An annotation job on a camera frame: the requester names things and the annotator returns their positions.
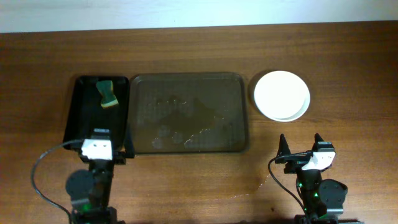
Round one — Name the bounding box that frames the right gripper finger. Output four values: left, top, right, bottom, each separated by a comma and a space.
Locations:
277, 134, 291, 156
312, 133, 325, 151

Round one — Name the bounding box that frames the white plate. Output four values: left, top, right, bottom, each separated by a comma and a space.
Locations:
252, 70, 311, 123

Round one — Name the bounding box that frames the green yellow sponge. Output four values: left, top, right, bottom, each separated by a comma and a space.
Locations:
96, 80, 119, 109

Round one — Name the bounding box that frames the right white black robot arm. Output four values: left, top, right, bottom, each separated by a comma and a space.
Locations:
271, 133, 348, 223

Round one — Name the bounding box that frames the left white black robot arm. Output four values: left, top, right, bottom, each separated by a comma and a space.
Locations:
65, 127, 134, 224

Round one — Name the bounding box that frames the small black tray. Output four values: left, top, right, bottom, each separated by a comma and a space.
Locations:
63, 75, 130, 151

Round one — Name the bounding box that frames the large brown tray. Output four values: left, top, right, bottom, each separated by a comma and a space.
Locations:
128, 72, 249, 155

